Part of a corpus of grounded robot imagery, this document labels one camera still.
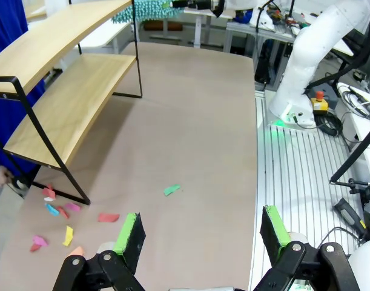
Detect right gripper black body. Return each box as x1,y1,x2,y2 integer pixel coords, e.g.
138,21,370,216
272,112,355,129
187,0,217,10

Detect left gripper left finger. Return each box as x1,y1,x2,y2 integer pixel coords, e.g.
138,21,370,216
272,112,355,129
53,212,148,291

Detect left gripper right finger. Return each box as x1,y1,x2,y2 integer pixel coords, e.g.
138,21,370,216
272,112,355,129
251,205,360,291

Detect teal chenille duster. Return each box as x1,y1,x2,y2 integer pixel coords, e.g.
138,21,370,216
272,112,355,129
111,0,185,24

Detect person right hand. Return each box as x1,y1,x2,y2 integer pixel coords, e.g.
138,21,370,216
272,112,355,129
0,166,15,188

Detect white background desk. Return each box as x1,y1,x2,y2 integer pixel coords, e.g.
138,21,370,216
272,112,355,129
183,7,234,49

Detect aluminium slotted platform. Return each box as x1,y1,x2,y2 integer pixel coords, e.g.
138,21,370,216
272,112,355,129
253,89,367,291

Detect salmon orange paper scrap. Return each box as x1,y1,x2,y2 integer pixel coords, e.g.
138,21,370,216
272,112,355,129
68,246,86,258

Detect green paper scrap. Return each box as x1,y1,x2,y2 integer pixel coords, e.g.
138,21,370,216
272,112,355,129
163,184,182,197

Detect yellow paper scrap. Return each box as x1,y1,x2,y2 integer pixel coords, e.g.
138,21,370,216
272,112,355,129
62,225,74,247

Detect black handheld controller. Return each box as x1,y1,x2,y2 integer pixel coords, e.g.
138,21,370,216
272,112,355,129
333,197,366,236

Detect white table rounded corners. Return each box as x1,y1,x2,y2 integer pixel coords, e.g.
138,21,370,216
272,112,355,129
61,20,137,72

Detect black computer tower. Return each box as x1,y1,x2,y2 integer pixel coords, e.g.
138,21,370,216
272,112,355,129
254,39,273,92

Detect black tripod leg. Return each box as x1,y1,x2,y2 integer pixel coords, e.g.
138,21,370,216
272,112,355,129
329,121,370,186

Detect yellow emergency stop box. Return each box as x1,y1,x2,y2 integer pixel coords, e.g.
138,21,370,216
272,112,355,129
310,90,329,115

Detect person body blue hoodie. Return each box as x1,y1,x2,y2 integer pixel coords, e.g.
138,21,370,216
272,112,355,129
0,0,48,186

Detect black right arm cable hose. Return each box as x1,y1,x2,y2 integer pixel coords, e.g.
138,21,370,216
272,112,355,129
211,0,282,34

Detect aluminium frame workbench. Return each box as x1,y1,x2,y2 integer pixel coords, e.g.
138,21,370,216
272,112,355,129
225,5,355,92

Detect black cable bundle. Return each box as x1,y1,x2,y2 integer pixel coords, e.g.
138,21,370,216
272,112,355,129
314,112,345,137

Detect white desk with cables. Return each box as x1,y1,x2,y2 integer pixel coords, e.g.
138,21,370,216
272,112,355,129
335,81,370,189

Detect wooden shelf black metal frame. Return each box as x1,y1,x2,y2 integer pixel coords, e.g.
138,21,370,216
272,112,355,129
0,0,144,206

